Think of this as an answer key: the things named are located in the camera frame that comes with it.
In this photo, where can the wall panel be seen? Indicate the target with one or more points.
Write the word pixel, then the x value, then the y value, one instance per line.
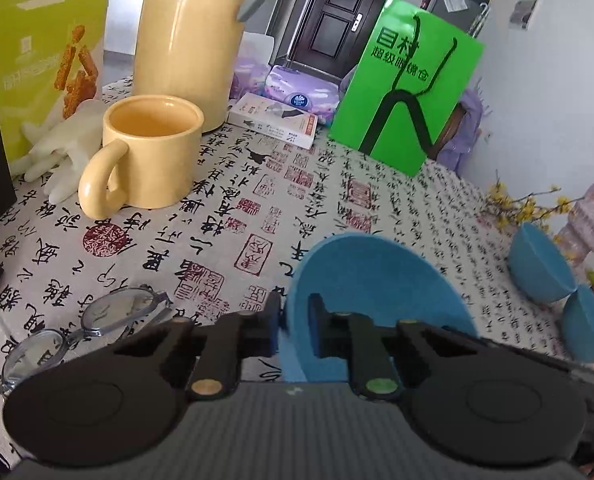
pixel 524 12

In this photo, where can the purple tissue pack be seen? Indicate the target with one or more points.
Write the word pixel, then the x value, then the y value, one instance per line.
pixel 302 92

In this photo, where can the clear-framed eyeglasses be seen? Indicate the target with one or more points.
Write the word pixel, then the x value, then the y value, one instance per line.
pixel 102 315

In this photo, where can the white umbrella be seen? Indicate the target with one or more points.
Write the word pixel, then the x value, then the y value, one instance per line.
pixel 479 20

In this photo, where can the white rubber gloves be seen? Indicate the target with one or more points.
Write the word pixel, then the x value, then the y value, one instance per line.
pixel 62 150

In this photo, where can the white flat box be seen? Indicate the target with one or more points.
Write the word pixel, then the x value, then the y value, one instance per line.
pixel 272 120

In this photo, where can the wooden chair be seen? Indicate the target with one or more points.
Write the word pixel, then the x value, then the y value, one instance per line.
pixel 447 130

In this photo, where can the yellow mug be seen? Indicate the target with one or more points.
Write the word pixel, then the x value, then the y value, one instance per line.
pixel 149 160

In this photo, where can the white plastic pack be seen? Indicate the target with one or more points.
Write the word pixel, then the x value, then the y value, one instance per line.
pixel 249 55

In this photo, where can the yellow thermos jug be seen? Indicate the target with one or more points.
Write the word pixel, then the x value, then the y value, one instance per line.
pixel 187 35

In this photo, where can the dark brown door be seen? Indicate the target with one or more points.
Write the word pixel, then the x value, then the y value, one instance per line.
pixel 342 15

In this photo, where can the grey refrigerator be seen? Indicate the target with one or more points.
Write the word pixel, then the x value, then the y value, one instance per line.
pixel 452 7

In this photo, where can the green paper bag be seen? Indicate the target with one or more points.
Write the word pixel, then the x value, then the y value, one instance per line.
pixel 407 85

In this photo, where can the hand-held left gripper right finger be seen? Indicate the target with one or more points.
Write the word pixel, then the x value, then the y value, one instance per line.
pixel 367 345

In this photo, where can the blue bowl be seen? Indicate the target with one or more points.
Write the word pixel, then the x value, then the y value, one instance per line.
pixel 539 265
pixel 589 325
pixel 377 280

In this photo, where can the pale pink ribbed vase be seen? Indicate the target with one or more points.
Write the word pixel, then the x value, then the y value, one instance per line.
pixel 589 215

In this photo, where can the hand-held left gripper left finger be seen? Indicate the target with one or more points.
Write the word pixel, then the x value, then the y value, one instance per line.
pixel 237 340

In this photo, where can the yellow flower branch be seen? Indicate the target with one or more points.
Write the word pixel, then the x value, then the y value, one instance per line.
pixel 522 205

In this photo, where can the calligraphy printed tablecloth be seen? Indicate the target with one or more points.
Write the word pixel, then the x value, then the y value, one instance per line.
pixel 227 220

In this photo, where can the yellow-green snack bag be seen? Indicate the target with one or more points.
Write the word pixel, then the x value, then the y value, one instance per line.
pixel 37 60

